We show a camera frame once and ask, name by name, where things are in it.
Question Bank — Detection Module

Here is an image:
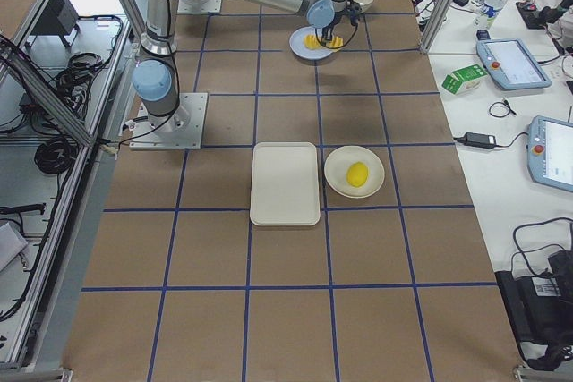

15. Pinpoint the far blue teach pendant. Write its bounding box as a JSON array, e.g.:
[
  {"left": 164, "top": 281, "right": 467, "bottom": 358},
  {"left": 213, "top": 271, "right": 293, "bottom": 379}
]
[{"left": 475, "top": 38, "right": 552, "bottom": 90}]

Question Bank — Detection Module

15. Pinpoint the striped yellow bread loaf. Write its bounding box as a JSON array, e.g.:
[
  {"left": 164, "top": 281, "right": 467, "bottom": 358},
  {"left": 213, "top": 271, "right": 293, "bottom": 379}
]
[{"left": 303, "top": 34, "right": 345, "bottom": 51}]

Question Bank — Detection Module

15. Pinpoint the cream round plate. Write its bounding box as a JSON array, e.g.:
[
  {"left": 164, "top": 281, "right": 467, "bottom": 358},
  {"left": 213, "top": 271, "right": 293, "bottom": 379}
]
[{"left": 324, "top": 146, "right": 385, "bottom": 199}]

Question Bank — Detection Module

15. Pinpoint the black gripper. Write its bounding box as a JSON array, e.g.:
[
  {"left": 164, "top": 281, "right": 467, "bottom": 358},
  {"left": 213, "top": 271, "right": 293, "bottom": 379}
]
[{"left": 315, "top": 14, "right": 341, "bottom": 47}]

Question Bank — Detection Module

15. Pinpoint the yellow lemon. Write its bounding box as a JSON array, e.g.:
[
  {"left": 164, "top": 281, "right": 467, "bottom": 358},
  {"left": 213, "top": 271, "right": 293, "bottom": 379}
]
[{"left": 346, "top": 162, "right": 369, "bottom": 188}]

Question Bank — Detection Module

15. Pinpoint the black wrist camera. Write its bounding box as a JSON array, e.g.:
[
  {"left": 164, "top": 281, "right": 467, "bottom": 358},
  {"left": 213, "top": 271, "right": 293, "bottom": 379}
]
[{"left": 345, "top": 0, "right": 362, "bottom": 28}]

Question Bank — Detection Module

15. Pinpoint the blue teach pendant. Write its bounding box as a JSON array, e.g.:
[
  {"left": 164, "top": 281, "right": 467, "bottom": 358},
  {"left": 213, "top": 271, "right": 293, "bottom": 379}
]
[
  {"left": 475, "top": 38, "right": 552, "bottom": 90},
  {"left": 527, "top": 115, "right": 573, "bottom": 191}
]

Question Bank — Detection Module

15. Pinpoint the black power adapter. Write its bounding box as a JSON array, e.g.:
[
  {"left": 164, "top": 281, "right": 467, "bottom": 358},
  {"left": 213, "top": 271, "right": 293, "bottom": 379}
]
[{"left": 464, "top": 132, "right": 497, "bottom": 149}]

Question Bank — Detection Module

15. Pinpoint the green white carton box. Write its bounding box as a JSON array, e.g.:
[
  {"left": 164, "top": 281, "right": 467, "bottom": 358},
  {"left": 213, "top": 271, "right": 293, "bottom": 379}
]
[{"left": 441, "top": 64, "right": 487, "bottom": 95}]

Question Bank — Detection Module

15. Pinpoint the aluminium frame post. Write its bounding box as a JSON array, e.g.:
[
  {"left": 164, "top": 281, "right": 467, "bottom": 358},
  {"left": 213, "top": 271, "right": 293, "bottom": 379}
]
[{"left": 418, "top": 0, "right": 469, "bottom": 55}]

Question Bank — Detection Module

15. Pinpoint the near blue teach pendant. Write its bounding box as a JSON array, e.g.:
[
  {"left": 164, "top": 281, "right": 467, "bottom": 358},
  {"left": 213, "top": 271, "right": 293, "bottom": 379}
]
[{"left": 527, "top": 115, "right": 573, "bottom": 191}]

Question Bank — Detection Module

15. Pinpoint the light blue plate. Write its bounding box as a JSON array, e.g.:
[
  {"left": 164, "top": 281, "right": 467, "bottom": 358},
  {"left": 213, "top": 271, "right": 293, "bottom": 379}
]
[{"left": 289, "top": 26, "right": 334, "bottom": 60}]

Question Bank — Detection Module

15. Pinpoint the white rectangular tray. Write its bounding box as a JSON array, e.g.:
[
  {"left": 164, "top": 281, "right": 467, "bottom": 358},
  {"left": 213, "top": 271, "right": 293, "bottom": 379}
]
[{"left": 250, "top": 142, "right": 321, "bottom": 226}]

